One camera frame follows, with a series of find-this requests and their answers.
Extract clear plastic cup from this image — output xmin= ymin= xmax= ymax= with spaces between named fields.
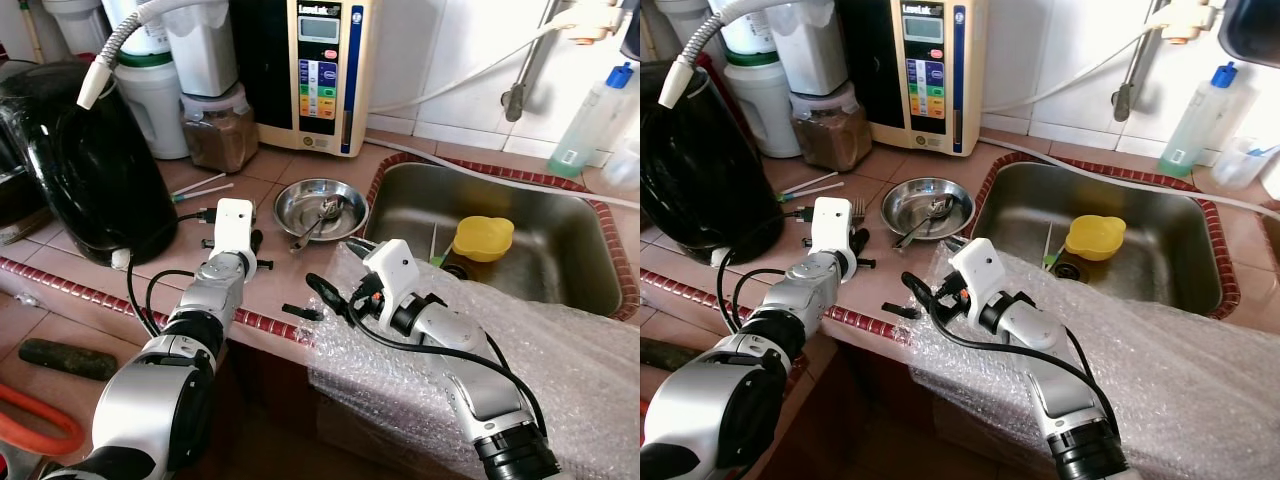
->
xmin=603 ymin=140 xmax=641 ymax=193
xmin=1215 ymin=138 xmax=1280 ymax=193

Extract white filter canister green band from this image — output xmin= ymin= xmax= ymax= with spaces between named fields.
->
xmin=112 ymin=0 xmax=191 ymax=161
xmin=722 ymin=0 xmax=801 ymax=161

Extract white stick green tip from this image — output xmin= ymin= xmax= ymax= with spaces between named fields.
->
xmin=780 ymin=182 xmax=847 ymax=204
xmin=172 ymin=172 xmax=227 ymax=196
xmin=780 ymin=172 xmax=839 ymax=196
xmin=173 ymin=182 xmax=235 ymax=204

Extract bubble wrap sheet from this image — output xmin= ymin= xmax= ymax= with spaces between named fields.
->
xmin=305 ymin=240 xmax=641 ymax=480
xmin=905 ymin=245 xmax=1280 ymax=480

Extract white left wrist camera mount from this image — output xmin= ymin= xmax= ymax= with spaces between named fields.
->
xmin=811 ymin=197 xmax=854 ymax=259
xmin=212 ymin=198 xmax=257 ymax=259

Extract steel spoon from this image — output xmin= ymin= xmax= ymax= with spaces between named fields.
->
xmin=290 ymin=198 xmax=348 ymax=253
xmin=895 ymin=198 xmax=956 ymax=251

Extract grey flexible spout hose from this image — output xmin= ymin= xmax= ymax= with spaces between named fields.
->
xmin=77 ymin=0 xmax=216 ymax=111
xmin=658 ymin=0 xmax=801 ymax=111

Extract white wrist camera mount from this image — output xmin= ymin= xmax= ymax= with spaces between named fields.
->
xmin=212 ymin=198 xmax=257 ymax=259
xmin=811 ymin=197 xmax=854 ymax=259
xmin=948 ymin=237 xmax=1006 ymax=306
xmin=360 ymin=238 xmax=419 ymax=306

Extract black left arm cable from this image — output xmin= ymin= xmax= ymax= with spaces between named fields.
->
xmin=125 ymin=208 xmax=217 ymax=336
xmin=718 ymin=205 xmax=813 ymax=336

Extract dark cooking pot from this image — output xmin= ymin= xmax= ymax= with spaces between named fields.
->
xmin=0 ymin=60 xmax=51 ymax=246

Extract white filter housing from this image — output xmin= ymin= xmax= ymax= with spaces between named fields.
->
xmin=775 ymin=0 xmax=849 ymax=99
xmin=162 ymin=0 xmax=239 ymax=99

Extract clear jar brown contents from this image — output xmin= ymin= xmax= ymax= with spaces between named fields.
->
xmin=790 ymin=80 xmax=873 ymax=173
xmin=180 ymin=82 xmax=261 ymax=174

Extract steel sink basin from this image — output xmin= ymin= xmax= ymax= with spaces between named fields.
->
xmin=362 ymin=160 xmax=641 ymax=323
xmin=970 ymin=160 xmax=1241 ymax=321

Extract dark cylindrical object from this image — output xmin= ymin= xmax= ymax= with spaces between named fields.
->
xmin=18 ymin=338 xmax=119 ymax=382
xmin=640 ymin=337 xmax=701 ymax=373

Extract thin white hose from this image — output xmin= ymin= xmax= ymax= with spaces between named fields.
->
xmin=980 ymin=15 xmax=1166 ymax=116
xmin=368 ymin=15 xmax=576 ymax=116

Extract black pan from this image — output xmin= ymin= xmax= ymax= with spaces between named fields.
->
xmin=1217 ymin=0 xmax=1280 ymax=69

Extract white orange faucet diverter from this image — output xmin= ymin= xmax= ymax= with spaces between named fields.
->
xmin=1150 ymin=0 xmax=1216 ymax=46
xmin=560 ymin=0 xmax=626 ymax=46

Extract black electric kettle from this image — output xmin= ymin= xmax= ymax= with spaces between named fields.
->
xmin=640 ymin=62 xmax=786 ymax=266
xmin=0 ymin=60 xmax=179 ymax=269

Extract grey drain hose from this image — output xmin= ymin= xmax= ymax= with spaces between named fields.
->
xmin=365 ymin=135 xmax=641 ymax=211
xmin=975 ymin=135 xmax=1280 ymax=216

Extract yellow plastic bowl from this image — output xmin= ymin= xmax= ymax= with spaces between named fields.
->
xmin=1064 ymin=214 xmax=1128 ymax=263
xmin=452 ymin=215 xmax=516 ymax=264

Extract clear soap bottle blue cap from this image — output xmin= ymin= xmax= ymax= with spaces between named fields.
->
xmin=547 ymin=62 xmax=636 ymax=179
xmin=1160 ymin=62 xmax=1256 ymax=179

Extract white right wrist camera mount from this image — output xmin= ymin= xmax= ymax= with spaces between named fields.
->
xmin=948 ymin=237 xmax=1006 ymax=306
xmin=360 ymin=238 xmax=419 ymax=306

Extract steel bowl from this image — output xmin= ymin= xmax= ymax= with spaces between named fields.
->
xmin=273 ymin=178 xmax=370 ymax=243
xmin=880 ymin=177 xmax=976 ymax=241

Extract chrome hanging pipe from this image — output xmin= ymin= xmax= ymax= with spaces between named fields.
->
xmin=1110 ymin=0 xmax=1171 ymax=123
xmin=502 ymin=0 xmax=566 ymax=123

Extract cream water ionizer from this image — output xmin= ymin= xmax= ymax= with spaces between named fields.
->
xmin=850 ymin=0 xmax=991 ymax=157
xmin=232 ymin=0 xmax=381 ymax=157

